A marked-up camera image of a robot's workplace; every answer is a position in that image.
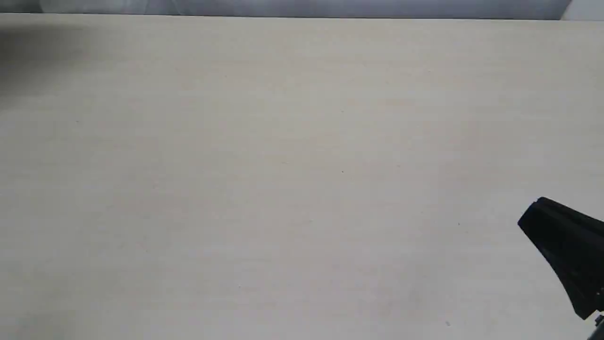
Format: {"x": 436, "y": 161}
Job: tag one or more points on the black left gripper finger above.
{"x": 573, "y": 245}

